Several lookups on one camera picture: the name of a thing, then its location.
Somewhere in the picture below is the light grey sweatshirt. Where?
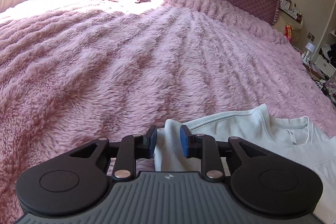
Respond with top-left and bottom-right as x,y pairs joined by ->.
154,104 -> 335,223

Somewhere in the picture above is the pink fluffy blanket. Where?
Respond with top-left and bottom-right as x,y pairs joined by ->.
1,0 -> 335,223

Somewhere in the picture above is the white shelf unit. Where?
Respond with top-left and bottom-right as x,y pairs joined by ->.
301,28 -> 335,79

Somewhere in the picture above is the red snack bag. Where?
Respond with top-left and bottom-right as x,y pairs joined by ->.
284,25 -> 293,43

